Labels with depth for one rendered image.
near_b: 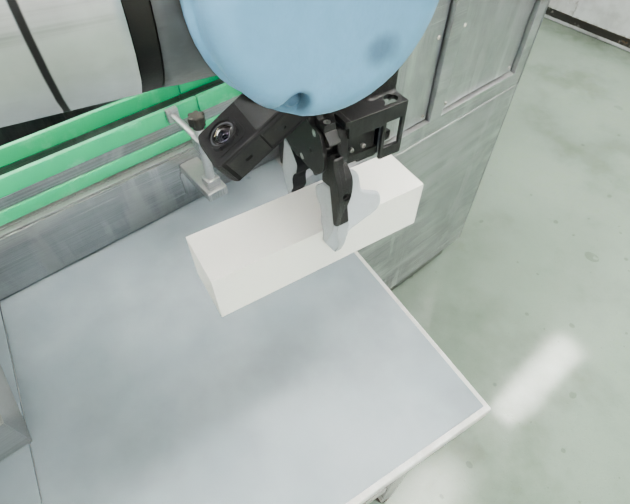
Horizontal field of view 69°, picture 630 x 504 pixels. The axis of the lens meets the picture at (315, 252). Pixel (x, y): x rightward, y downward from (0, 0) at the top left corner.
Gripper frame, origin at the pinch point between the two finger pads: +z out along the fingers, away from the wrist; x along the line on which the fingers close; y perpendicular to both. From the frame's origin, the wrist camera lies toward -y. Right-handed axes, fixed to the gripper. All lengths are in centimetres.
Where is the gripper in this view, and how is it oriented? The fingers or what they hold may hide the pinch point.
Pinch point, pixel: (311, 222)
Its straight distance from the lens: 47.3
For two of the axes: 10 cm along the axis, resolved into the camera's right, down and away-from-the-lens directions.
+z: 0.0, 6.2, 7.8
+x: -5.2, -6.7, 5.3
